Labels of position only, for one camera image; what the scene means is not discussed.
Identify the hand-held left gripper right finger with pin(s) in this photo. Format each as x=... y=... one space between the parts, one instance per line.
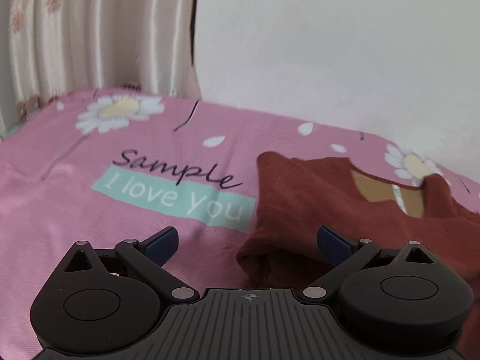
x=333 y=246

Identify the pink daisy print bedsheet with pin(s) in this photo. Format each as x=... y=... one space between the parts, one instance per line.
x=93 y=213

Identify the rust red knit sweater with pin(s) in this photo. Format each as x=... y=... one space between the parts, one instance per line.
x=300 y=202

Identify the cream floral satin curtain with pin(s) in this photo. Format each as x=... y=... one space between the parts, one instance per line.
x=93 y=37

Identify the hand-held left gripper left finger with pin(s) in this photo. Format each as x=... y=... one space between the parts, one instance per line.
x=163 y=246

